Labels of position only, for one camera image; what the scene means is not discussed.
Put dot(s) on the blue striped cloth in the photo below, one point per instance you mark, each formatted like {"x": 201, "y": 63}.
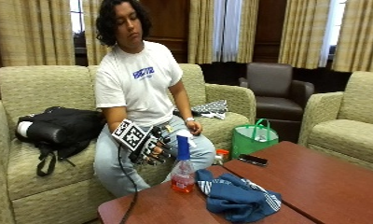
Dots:
{"x": 236, "y": 197}

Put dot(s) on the beige curtain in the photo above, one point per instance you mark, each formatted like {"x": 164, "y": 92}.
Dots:
{"x": 93, "y": 46}
{"x": 33, "y": 31}
{"x": 248, "y": 31}
{"x": 303, "y": 31}
{"x": 201, "y": 31}
{"x": 362, "y": 34}

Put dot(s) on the black backpack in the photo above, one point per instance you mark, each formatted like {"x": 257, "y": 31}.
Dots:
{"x": 61, "y": 127}

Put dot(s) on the black and white patterned pouch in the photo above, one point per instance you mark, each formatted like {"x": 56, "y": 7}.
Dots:
{"x": 210, "y": 108}

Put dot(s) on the yellow tag at waist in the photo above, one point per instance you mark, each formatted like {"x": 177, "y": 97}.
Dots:
{"x": 169, "y": 128}

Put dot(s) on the spray bottle with blue nozzle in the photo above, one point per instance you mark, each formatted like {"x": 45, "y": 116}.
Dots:
{"x": 182, "y": 179}

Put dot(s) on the the person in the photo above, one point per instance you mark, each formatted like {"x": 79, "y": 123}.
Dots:
{"x": 140, "y": 93}

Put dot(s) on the white bottle in backpack pocket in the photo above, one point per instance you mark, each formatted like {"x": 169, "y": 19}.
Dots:
{"x": 23, "y": 128}

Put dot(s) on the white sheer curtain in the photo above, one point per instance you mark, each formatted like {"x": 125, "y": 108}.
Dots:
{"x": 226, "y": 31}

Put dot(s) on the silver wristwatch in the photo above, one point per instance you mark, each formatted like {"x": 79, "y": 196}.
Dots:
{"x": 189, "y": 119}

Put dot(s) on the brown leather armchair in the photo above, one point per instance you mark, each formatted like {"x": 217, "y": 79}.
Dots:
{"x": 277, "y": 93}

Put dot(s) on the beige fabric sofa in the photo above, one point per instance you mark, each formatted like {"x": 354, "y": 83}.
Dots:
{"x": 41, "y": 88}

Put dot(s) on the black phone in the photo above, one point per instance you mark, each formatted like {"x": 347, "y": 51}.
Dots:
{"x": 253, "y": 160}

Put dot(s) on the white cube of black markers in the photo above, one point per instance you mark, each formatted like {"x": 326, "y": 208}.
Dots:
{"x": 129, "y": 135}

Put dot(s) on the green tote bag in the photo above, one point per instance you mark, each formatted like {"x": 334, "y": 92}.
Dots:
{"x": 246, "y": 143}

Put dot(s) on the beige fabric armchair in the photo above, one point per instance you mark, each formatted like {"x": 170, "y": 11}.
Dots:
{"x": 351, "y": 124}

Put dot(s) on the small bottle with orange cap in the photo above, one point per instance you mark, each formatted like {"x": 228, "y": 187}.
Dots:
{"x": 221, "y": 155}

